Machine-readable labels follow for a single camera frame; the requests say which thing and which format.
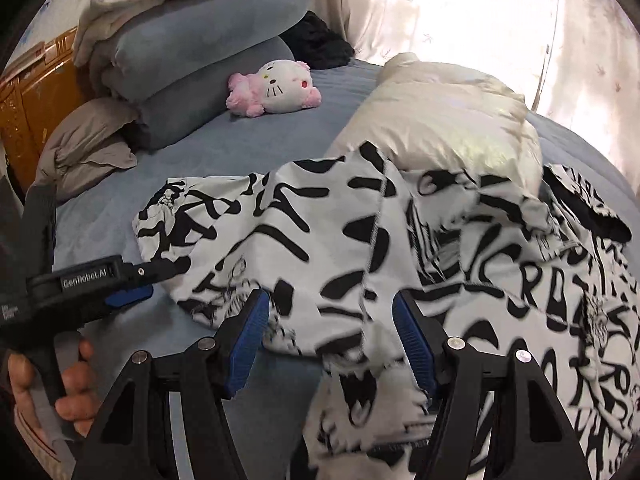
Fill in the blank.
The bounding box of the black cloth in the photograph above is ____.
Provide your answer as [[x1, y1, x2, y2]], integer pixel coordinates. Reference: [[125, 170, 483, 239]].
[[280, 10, 357, 72]]

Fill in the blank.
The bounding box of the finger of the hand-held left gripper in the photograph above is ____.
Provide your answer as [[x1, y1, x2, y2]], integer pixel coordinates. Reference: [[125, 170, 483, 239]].
[[104, 286, 154, 312], [119, 258, 194, 282]]

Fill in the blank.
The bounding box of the orange wooden headboard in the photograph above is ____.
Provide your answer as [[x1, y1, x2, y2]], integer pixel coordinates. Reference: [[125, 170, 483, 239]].
[[0, 27, 97, 192]]

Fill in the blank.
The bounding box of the white pink cat plush toy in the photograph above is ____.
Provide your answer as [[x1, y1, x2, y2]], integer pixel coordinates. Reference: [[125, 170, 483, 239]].
[[226, 59, 321, 119]]

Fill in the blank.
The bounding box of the person's left hand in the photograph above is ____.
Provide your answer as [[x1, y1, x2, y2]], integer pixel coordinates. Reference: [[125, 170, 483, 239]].
[[7, 338, 97, 442]]

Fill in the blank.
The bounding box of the taupe cloth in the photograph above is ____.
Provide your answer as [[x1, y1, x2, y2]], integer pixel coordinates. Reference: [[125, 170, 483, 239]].
[[34, 97, 139, 207]]

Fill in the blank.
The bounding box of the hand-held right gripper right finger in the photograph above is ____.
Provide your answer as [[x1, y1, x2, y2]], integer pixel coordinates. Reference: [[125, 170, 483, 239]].
[[392, 290, 593, 480]]

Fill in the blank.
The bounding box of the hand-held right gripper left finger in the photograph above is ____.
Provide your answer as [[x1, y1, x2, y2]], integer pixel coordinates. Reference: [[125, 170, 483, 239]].
[[71, 288, 271, 480]]

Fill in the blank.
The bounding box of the cream puffer jacket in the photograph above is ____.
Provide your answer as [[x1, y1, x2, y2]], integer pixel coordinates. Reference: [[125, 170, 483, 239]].
[[324, 52, 547, 197]]

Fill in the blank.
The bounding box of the white patterned curtain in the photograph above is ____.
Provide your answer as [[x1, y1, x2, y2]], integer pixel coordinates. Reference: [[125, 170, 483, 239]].
[[320, 0, 637, 132]]

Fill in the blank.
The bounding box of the folded grey blue blanket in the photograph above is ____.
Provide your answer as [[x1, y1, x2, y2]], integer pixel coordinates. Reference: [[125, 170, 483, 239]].
[[91, 0, 317, 152]]

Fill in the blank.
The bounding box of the white black printed hoodie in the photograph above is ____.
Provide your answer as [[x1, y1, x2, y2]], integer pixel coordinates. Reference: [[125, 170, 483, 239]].
[[131, 141, 640, 480]]

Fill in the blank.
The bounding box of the bed with grey blue sheet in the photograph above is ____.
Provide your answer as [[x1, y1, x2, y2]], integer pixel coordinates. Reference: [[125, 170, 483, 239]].
[[50, 55, 640, 480]]

